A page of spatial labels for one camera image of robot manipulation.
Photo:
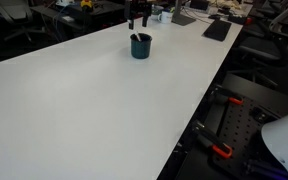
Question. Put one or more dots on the grey monitor stand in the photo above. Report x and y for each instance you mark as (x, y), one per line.
(178, 18)

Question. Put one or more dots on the black office chair left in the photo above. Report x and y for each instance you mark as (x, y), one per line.
(19, 15)

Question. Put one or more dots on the black keyboard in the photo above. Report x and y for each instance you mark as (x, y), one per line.
(217, 30)

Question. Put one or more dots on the black orange clamp near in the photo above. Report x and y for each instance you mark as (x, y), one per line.
(218, 146)

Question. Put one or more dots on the black perforated mounting board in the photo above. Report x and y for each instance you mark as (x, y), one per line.
(240, 127)

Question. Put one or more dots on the yellow toy on desk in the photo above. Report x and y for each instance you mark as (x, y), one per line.
(86, 4)

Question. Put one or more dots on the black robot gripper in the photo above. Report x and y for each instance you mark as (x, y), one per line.
(136, 7)

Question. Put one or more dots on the black orange clamp far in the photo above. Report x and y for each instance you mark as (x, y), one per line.
(230, 95)

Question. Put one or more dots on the white mug on desk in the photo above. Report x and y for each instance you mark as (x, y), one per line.
(165, 17)

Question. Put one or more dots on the black office chair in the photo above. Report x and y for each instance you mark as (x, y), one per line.
(267, 52)
(19, 15)

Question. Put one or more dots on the black orange clamp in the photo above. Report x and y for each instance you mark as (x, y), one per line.
(230, 95)
(218, 146)

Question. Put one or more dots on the dark blue ceramic mug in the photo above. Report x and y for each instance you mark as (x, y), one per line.
(140, 49)

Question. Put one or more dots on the black office chair right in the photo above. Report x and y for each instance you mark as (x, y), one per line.
(267, 52)

